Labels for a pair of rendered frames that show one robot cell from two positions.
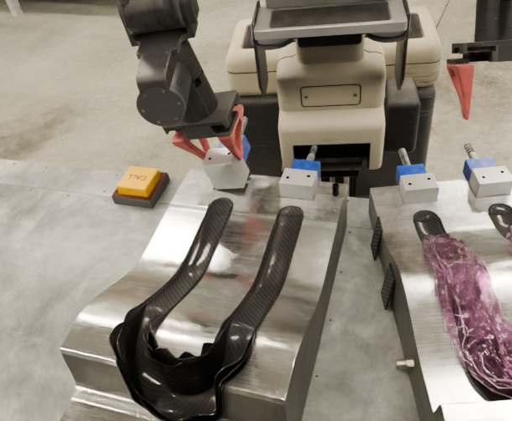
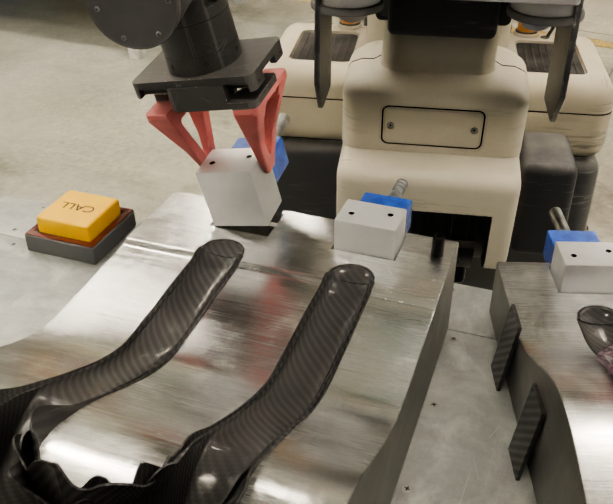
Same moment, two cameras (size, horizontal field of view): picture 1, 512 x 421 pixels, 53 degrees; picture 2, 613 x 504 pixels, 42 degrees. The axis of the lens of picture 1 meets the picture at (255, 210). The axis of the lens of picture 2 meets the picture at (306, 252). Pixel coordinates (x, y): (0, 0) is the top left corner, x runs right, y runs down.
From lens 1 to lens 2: 0.17 m
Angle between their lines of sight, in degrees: 10
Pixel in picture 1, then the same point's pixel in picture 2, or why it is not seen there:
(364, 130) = (484, 192)
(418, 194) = (587, 275)
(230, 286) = (218, 386)
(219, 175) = (225, 196)
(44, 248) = not seen: outside the picture
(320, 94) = (415, 123)
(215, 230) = (204, 290)
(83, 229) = not seen: outside the picture
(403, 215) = (559, 310)
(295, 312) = (344, 441)
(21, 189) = not seen: outside the picture
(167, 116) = (142, 27)
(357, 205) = (469, 298)
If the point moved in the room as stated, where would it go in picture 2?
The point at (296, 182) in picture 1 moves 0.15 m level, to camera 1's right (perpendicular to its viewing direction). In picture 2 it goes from (367, 222) to (556, 216)
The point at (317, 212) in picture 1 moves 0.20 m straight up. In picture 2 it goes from (401, 279) to (422, 17)
